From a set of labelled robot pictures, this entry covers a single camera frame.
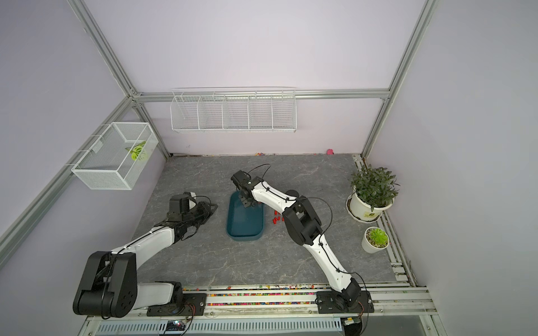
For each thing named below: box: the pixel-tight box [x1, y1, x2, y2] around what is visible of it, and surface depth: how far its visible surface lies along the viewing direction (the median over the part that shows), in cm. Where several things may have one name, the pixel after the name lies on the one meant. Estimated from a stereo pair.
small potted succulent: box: [361, 226, 390, 255], surface depth 81 cm
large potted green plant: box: [345, 163, 401, 224], surface depth 86 cm
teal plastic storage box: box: [226, 191, 266, 243], surface depth 93 cm
